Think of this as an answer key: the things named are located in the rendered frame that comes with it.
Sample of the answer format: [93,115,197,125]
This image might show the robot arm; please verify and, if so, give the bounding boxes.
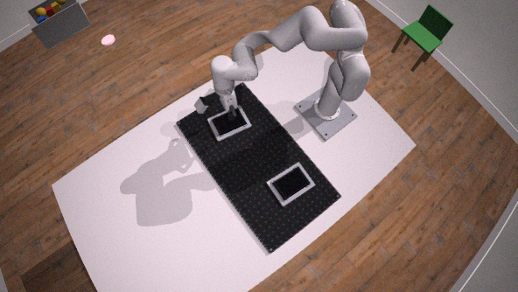
[194,0,370,121]

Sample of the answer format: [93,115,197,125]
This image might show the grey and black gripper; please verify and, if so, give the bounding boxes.
[217,90,237,121]

